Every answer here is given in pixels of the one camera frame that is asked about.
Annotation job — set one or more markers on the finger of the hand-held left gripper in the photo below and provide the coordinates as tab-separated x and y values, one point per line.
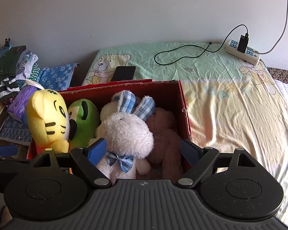
6	150

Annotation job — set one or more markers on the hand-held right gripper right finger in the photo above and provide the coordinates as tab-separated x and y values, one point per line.
189	152

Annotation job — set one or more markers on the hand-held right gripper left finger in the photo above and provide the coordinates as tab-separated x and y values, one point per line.
97	149

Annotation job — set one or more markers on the brown bear plush toy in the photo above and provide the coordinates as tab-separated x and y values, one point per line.
165	139

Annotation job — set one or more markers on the green plush toy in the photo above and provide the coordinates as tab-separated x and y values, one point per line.
84	124

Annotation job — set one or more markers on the white rabbit plush toy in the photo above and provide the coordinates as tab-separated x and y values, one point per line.
127	134

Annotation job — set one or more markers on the yellow tiger plush toy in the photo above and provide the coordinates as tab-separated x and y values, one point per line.
45	115

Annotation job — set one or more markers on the red cardboard box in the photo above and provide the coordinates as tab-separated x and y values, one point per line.
158	93

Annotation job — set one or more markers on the blue patterned cloth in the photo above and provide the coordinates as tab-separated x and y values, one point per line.
12	131

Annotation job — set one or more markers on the purple tissue pack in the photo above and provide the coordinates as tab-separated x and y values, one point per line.
19	103

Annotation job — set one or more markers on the cartoon bear printed bedsheet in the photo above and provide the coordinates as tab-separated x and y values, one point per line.
230	115

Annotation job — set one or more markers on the black smartphone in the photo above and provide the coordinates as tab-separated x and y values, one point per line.
123	73

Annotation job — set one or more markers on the blue floral towel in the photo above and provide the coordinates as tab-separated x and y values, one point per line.
55	76

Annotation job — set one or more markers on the dark green garment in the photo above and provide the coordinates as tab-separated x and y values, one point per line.
7	62

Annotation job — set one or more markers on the blue white striped clothes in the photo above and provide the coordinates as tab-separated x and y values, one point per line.
26	62

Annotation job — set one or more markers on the white power strip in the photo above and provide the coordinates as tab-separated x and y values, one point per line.
250	55

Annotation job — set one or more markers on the black charger plug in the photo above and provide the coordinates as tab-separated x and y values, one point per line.
242	43

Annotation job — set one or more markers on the brown patterned blanket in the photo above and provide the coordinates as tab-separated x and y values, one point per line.
285	75

